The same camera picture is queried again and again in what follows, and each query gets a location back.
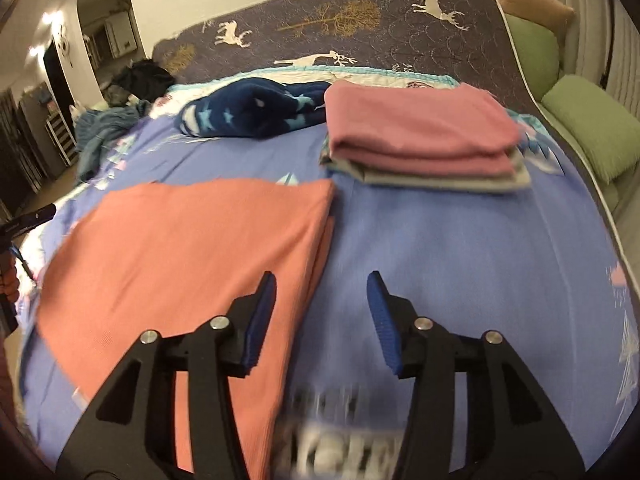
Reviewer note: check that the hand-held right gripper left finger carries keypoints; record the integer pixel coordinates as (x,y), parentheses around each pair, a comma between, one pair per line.
(260,322)

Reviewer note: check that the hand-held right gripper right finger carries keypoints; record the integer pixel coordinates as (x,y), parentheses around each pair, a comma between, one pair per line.
(385,320)

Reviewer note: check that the orange bear print shirt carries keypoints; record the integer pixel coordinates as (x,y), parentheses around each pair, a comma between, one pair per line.
(175,270)

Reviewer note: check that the dark clothes pile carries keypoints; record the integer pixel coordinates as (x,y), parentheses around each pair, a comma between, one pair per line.
(142,77)

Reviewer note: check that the dark cabinet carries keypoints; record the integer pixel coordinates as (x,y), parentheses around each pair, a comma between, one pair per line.
(20,150)

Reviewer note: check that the white drawer cart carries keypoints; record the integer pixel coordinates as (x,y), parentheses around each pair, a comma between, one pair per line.
(60,137)

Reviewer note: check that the purple printed bed sheet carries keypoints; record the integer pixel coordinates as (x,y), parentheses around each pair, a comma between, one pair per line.
(475,260)

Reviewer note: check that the teal blanket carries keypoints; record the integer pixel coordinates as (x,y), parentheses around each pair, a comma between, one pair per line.
(102,132)

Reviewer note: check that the folded grey garment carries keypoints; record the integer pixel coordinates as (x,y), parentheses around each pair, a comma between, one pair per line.
(450,182)

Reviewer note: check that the folded pink garment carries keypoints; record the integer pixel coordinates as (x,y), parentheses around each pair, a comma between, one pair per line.
(415,125)

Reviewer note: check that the navy star print garment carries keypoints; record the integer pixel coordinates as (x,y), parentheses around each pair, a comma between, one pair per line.
(250,110)

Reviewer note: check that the teal trimmed quilt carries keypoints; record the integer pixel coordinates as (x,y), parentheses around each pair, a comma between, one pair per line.
(380,76)

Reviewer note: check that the green pillow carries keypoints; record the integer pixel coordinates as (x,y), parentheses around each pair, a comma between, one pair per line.
(532,52)
(595,125)

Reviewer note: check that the deer print mattress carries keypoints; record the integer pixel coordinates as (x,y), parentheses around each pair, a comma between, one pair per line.
(300,35)

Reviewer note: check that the tan pillow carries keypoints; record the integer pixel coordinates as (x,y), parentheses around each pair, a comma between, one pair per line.
(535,2)

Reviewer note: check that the white pleated curtain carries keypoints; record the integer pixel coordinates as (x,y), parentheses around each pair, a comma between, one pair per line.
(600,20)

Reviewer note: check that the deer wall decoration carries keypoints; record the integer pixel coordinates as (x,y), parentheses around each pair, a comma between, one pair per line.
(64,45)

